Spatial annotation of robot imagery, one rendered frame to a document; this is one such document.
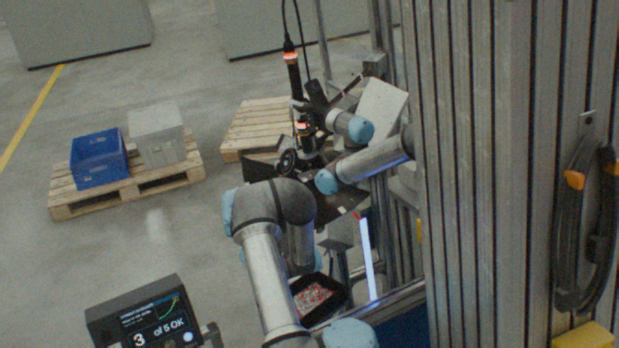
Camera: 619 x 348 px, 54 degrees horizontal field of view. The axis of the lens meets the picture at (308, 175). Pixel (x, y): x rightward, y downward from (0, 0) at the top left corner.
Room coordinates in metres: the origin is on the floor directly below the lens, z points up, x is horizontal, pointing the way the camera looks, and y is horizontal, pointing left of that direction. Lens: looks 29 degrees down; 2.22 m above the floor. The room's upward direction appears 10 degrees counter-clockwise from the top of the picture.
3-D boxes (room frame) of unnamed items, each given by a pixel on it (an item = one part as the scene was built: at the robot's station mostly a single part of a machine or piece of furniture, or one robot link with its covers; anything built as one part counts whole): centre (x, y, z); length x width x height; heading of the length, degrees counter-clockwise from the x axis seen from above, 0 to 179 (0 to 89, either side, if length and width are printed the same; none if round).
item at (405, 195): (2.18, -0.48, 0.85); 0.36 x 0.24 x 0.03; 22
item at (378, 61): (2.39, -0.36, 1.37); 0.10 x 0.07 x 0.09; 147
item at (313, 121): (1.76, -0.08, 1.45); 0.12 x 0.08 x 0.09; 32
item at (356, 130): (1.63, -0.16, 1.45); 0.11 x 0.08 x 0.09; 32
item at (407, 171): (2.26, -0.48, 0.92); 0.17 x 0.16 x 0.11; 112
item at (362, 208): (2.20, -0.24, 0.73); 0.15 x 0.09 x 0.22; 112
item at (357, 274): (2.07, -0.16, 0.56); 0.19 x 0.04 x 0.04; 112
